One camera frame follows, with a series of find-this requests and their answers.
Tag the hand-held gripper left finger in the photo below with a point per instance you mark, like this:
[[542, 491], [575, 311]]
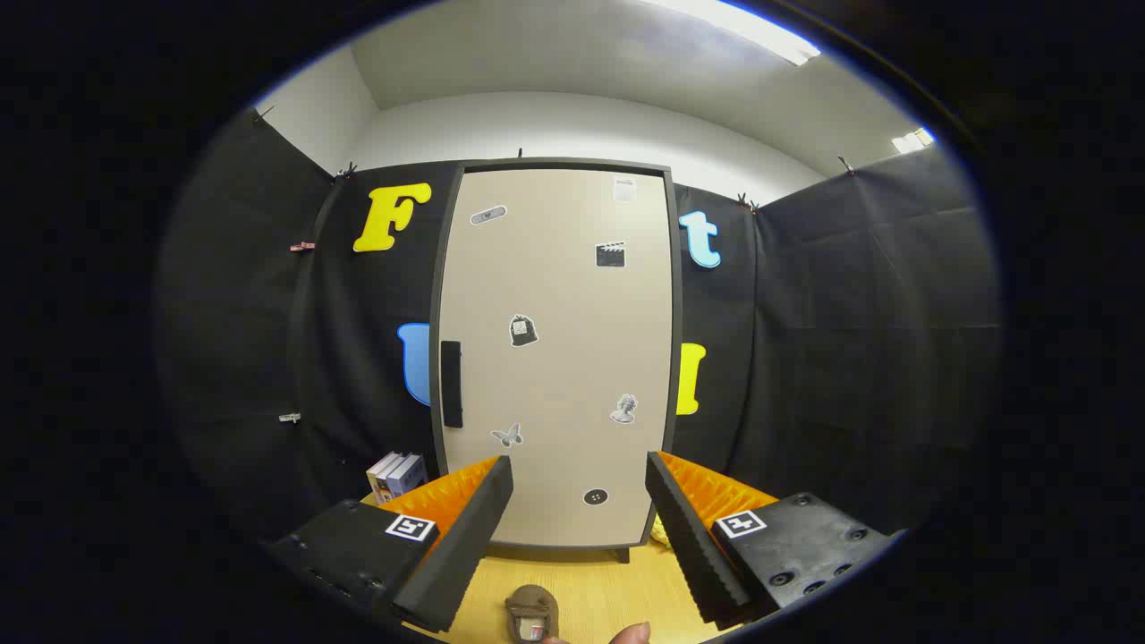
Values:
[[465, 546]]

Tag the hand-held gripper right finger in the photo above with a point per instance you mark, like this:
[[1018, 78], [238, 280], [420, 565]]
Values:
[[689, 546]]

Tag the brown fuzzy bear-ear shoe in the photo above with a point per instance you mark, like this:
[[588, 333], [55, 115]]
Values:
[[532, 604]]

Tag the dark grey shoe cabinet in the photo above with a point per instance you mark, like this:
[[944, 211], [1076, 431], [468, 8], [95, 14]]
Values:
[[676, 313]]

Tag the blue book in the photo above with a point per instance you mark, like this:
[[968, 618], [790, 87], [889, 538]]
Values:
[[410, 474]]

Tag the beige book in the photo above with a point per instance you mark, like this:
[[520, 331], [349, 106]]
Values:
[[380, 474]]

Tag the black backdrop cloth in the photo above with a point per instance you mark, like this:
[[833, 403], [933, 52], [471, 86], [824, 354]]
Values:
[[850, 358]]

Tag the small ceiling light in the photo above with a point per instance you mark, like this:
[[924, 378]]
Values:
[[912, 140]]

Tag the long ceiling light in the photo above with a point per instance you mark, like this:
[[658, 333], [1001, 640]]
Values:
[[760, 34]]

